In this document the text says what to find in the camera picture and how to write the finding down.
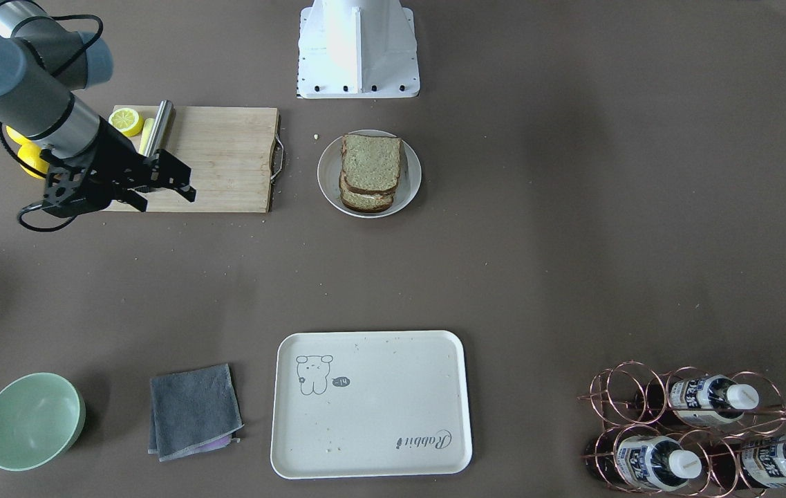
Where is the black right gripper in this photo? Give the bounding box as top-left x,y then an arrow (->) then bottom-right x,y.
41,118 -> 197,218

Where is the bread slice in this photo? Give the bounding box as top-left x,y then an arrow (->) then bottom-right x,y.
340,133 -> 404,195
339,173 -> 395,212

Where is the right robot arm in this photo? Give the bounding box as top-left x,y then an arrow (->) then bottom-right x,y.
0,1 -> 196,220

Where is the cream rabbit tray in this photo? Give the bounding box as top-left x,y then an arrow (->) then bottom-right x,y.
270,330 -> 473,480

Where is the steel muddler black tip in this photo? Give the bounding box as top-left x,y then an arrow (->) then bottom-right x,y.
144,99 -> 174,157

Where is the yellow knife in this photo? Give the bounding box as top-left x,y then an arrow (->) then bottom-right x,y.
138,118 -> 156,156

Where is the halved lemon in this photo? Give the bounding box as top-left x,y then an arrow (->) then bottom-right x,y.
108,107 -> 145,138

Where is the wooden cutting board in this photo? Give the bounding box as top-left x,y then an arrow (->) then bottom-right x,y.
144,105 -> 279,212

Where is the lower whole lemon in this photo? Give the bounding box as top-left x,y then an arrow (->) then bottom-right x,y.
17,142 -> 49,179

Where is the whole lemon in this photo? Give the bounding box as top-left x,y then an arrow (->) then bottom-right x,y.
5,125 -> 30,146
17,142 -> 49,179

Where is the upper whole lemon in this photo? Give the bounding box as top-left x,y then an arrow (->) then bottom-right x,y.
5,125 -> 30,146

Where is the white round plate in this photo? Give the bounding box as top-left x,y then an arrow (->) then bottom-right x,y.
317,129 -> 422,219

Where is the grey folded cloth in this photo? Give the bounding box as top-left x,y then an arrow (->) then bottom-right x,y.
147,363 -> 244,461

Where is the mint green bowl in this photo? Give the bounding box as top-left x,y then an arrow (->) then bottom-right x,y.
0,372 -> 86,472

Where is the upper tea bottle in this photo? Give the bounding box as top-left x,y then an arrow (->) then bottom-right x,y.
630,374 -> 760,431

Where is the tea bottle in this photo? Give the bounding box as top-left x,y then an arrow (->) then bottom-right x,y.
583,433 -> 704,492
706,437 -> 786,490
630,374 -> 760,431

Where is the lower tea bottle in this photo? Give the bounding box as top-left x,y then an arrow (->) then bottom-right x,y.
583,433 -> 704,492
706,437 -> 786,490

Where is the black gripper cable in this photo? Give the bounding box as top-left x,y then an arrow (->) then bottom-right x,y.
0,14 -> 104,233

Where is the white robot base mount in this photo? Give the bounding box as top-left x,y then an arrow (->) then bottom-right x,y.
296,1 -> 421,99

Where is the copper wire bottle rack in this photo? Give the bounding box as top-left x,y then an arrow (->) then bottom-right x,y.
581,360 -> 786,497

